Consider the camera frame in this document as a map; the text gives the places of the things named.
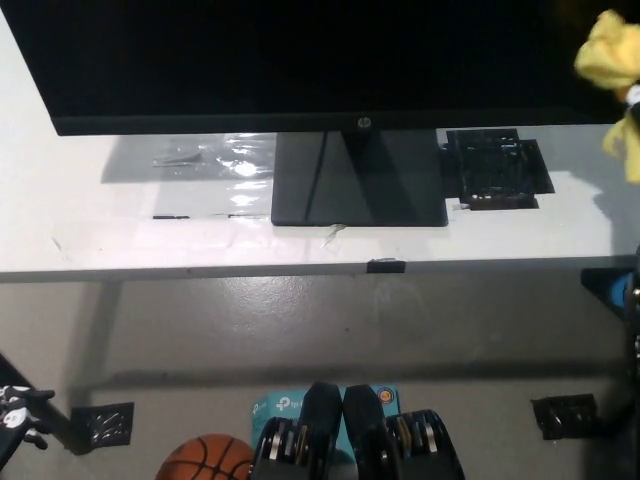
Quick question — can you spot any left robot hand panda glove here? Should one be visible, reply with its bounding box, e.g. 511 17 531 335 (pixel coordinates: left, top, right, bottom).
0 384 56 451

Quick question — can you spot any yellow microfiber cloth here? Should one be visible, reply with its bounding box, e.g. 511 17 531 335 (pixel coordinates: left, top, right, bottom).
573 8 640 184

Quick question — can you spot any black HP computer monitor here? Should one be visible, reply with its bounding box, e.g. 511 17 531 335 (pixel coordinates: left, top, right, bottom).
0 0 640 229

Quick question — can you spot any black metal desk leg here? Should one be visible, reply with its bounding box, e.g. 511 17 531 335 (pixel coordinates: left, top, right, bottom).
0 351 96 456

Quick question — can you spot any black left robot leg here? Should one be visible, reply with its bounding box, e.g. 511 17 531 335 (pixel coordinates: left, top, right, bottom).
247 382 344 480

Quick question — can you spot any black floor tape patch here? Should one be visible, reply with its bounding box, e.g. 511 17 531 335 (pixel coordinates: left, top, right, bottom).
71 402 136 448
530 394 601 441

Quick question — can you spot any orange basketball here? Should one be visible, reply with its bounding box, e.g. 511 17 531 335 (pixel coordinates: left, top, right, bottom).
154 433 256 480

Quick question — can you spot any black storage bin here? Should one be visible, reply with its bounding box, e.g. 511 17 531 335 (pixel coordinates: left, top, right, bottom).
581 268 631 311

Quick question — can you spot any teal tp-link cardboard box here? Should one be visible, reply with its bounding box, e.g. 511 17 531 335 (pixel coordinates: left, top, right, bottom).
251 383 401 480

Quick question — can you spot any clear plastic tape sheet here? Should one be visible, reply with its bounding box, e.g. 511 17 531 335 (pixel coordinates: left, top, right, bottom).
149 132 277 221

